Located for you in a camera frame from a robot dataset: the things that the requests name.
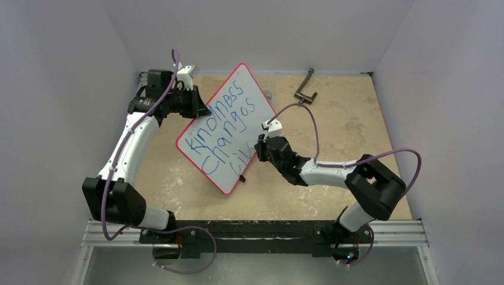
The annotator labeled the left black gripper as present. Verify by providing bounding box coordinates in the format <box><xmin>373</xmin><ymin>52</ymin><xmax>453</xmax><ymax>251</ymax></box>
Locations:
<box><xmin>165</xmin><ymin>85</ymin><xmax>210</xmax><ymax>119</ymax></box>

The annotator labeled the red framed whiteboard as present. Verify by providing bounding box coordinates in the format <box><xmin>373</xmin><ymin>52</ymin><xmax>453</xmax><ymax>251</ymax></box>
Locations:
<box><xmin>176</xmin><ymin>63</ymin><xmax>275</xmax><ymax>195</ymax></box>

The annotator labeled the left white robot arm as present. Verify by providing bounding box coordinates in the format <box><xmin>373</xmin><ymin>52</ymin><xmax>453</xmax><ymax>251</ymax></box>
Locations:
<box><xmin>82</xmin><ymin>65</ymin><xmax>211</xmax><ymax>243</ymax></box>

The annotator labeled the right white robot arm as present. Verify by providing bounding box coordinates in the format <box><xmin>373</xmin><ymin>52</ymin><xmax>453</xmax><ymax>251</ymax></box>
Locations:
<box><xmin>254</xmin><ymin>134</ymin><xmax>407</xmax><ymax>242</ymax></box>

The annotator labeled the clear plastic screw box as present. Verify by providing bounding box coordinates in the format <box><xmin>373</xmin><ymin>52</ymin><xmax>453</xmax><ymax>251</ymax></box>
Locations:
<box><xmin>263</xmin><ymin>76</ymin><xmax>275</xmax><ymax>102</ymax></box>

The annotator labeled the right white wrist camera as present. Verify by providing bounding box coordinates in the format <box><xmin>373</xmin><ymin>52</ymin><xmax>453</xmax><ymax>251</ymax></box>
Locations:
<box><xmin>261</xmin><ymin>119</ymin><xmax>282</xmax><ymax>142</ymax></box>

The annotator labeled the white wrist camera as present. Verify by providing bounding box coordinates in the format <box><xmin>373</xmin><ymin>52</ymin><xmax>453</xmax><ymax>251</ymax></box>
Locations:
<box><xmin>176</xmin><ymin>63</ymin><xmax>199</xmax><ymax>90</ymax></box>
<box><xmin>261</xmin><ymin>119</ymin><xmax>282</xmax><ymax>142</ymax></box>

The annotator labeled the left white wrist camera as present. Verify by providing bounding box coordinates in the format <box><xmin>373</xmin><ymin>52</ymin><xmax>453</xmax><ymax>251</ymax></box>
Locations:
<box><xmin>176</xmin><ymin>63</ymin><xmax>199</xmax><ymax>90</ymax></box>

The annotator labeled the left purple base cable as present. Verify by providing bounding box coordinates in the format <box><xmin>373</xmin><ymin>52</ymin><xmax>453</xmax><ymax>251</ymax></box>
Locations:
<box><xmin>152</xmin><ymin>224</ymin><xmax>218</xmax><ymax>275</ymax></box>

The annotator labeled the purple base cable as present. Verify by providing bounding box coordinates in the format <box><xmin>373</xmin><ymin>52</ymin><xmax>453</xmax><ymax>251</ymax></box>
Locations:
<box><xmin>152</xmin><ymin>224</ymin><xmax>218</xmax><ymax>275</ymax></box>
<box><xmin>336</xmin><ymin>224</ymin><xmax>375</xmax><ymax>268</ymax></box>

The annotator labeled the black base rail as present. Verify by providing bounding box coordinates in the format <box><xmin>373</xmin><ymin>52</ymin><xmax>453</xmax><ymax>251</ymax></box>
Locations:
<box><xmin>139</xmin><ymin>220</ymin><xmax>373</xmax><ymax>260</ymax></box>

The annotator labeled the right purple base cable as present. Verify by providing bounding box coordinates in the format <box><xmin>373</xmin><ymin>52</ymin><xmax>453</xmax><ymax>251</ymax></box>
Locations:
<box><xmin>336</xmin><ymin>224</ymin><xmax>375</xmax><ymax>268</ymax></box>

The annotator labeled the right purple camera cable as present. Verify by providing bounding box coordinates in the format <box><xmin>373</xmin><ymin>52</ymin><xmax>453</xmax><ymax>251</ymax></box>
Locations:
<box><xmin>269</xmin><ymin>103</ymin><xmax>423</xmax><ymax>198</ymax></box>

